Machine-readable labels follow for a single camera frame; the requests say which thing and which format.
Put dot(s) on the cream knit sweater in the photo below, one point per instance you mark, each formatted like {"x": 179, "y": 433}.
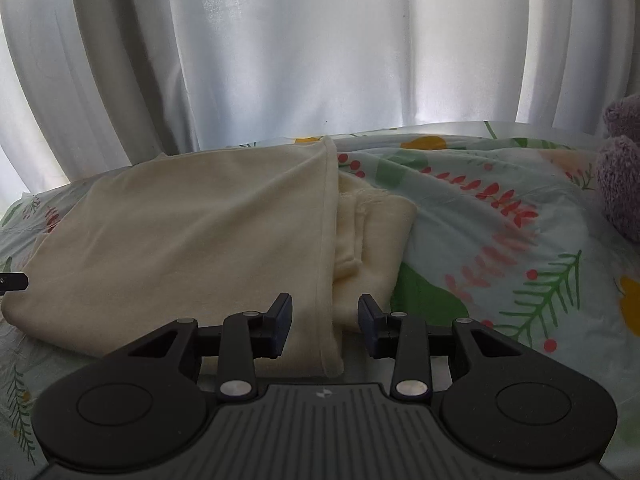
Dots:
{"x": 175, "y": 240}

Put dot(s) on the white curtain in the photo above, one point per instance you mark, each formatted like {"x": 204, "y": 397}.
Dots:
{"x": 300, "y": 50}

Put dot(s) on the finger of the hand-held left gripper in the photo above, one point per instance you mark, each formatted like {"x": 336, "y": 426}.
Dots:
{"x": 14, "y": 282}

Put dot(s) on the purple plush teddy bear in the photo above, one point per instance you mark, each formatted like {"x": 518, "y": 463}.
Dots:
{"x": 622, "y": 180}

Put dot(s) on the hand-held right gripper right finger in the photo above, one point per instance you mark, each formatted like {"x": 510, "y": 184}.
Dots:
{"x": 367, "y": 322}

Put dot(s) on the floral bedsheet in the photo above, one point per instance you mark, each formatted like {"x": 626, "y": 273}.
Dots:
{"x": 500, "y": 240}

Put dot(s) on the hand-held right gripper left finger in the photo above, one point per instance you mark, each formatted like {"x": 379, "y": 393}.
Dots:
{"x": 282, "y": 322}

